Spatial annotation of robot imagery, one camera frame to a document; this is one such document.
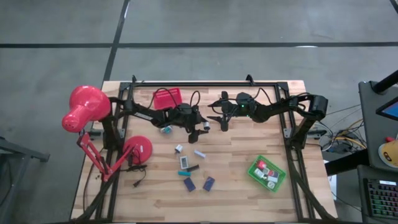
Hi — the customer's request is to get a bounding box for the grey metal cart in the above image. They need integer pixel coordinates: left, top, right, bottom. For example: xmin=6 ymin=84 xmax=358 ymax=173
xmin=0 ymin=136 xmax=50 ymax=224

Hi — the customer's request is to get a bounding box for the green plastic basket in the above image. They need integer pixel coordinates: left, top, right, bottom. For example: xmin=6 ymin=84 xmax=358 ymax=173
xmin=247 ymin=154 xmax=287 ymax=193

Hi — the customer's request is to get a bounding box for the black aluminium table frame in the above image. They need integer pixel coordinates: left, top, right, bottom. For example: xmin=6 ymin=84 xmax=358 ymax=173
xmin=73 ymin=74 xmax=338 ymax=224

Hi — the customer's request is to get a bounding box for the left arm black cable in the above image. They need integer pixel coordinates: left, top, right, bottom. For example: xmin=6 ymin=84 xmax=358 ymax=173
xmin=150 ymin=87 xmax=201 ymax=110

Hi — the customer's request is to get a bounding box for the black diagonal pole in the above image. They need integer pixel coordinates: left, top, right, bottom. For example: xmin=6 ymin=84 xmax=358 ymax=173
xmin=371 ymin=70 xmax=398 ymax=95

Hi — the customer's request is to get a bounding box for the black lamp power cable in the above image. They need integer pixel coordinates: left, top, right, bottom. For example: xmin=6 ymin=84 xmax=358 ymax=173
xmin=119 ymin=164 xmax=149 ymax=189

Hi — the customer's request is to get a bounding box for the bundle of floor cables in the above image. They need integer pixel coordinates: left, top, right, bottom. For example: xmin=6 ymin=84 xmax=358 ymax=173
xmin=310 ymin=104 xmax=368 ymax=156

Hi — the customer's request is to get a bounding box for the navy blue rectangular box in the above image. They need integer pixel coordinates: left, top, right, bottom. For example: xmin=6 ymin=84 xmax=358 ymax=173
xmin=203 ymin=176 xmax=216 ymax=192
xmin=183 ymin=177 xmax=197 ymax=193

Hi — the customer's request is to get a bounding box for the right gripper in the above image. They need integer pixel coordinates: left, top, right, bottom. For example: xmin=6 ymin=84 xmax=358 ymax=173
xmin=206 ymin=90 xmax=240 ymax=133

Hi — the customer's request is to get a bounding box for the desk monitor blue screen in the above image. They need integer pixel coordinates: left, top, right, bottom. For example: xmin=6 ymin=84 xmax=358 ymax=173
xmin=375 ymin=96 xmax=398 ymax=121

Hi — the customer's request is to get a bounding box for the red plastic basket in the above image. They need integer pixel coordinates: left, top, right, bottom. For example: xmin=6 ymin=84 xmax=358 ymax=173
xmin=152 ymin=87 xmax=183 ymax=111

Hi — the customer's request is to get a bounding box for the grey office desk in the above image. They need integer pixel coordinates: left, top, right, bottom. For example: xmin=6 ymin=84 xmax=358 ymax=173
xmin=356 ymin=80 xmax=398 ymax=224

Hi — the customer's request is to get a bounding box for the black computer keyboard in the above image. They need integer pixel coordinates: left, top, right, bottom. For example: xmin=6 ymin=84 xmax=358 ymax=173
xmin=366 ymin=179 xmax=398 ymax=220

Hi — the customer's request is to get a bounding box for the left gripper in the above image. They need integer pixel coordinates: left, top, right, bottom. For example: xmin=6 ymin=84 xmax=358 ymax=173
xmin=175 ymin=103 xmax=211 ymax=145

